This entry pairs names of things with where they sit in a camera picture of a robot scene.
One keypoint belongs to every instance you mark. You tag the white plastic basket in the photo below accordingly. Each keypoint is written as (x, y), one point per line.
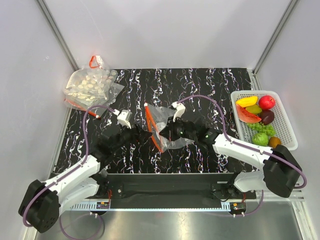
(281, 123)

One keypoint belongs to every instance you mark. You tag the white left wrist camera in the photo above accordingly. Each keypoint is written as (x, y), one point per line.
(124, 118)

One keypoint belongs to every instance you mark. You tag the pile of spare bags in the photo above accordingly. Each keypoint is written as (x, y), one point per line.
(89, 87)

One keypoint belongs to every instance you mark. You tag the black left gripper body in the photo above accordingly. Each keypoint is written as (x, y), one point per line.
(127, 135)

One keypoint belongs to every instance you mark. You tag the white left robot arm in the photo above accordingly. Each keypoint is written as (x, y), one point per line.
(45, 201)

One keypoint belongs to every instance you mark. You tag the yellow starfruit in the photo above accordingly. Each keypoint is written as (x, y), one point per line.
(254, 109)

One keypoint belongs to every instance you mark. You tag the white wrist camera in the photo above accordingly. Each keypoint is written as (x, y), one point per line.
(124, 118)
(179, 109)

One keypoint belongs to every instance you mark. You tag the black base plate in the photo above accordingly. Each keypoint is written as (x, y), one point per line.
(122, 186)

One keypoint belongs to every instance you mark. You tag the clear orange-zip bag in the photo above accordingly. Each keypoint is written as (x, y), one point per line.
(157, 118)

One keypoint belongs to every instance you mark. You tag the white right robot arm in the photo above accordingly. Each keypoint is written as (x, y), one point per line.
(276, 168)

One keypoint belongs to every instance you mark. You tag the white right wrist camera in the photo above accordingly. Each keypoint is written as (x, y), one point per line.
(179, 109)

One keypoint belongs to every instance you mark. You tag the green cabbage ball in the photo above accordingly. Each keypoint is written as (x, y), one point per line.
(260, 139)

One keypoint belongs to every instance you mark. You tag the red apple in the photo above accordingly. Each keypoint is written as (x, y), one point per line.
(266, 102)

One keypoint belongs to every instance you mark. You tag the watermelon slice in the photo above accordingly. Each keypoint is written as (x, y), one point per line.
(246, 116)

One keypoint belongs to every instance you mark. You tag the yellow orange mango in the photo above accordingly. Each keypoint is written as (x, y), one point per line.
(247, 101)

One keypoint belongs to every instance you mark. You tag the dark purple plum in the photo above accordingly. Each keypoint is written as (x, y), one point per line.
(267, 117)

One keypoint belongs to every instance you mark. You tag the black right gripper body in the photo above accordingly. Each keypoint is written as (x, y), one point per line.
(178, 130)

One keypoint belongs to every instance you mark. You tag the orange bag loop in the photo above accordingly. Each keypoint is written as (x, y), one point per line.
(96, 62)

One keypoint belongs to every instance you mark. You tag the brown kiwi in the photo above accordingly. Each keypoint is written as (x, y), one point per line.
(274, 141)

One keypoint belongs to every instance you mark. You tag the green grapes bunch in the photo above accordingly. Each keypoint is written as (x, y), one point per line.
(261, 128)

